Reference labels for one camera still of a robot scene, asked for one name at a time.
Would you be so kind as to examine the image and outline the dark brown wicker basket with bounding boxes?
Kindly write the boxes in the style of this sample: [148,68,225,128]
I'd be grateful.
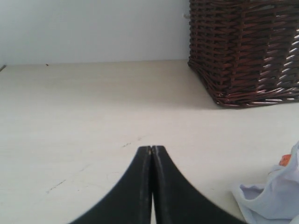
[188,0,299,108]

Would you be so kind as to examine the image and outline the white shirt with red trim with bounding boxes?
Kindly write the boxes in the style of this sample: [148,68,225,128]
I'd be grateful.
[232,143,299,224]

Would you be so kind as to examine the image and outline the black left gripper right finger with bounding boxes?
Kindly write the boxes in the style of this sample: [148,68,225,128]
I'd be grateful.
[151,146,244,224]

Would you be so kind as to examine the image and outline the orange shirt neck tag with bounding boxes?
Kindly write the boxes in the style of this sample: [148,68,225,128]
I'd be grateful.
[279,154,292,167]

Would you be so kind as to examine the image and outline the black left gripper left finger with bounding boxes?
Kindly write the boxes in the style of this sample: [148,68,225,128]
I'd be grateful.
[72,146,152,224]

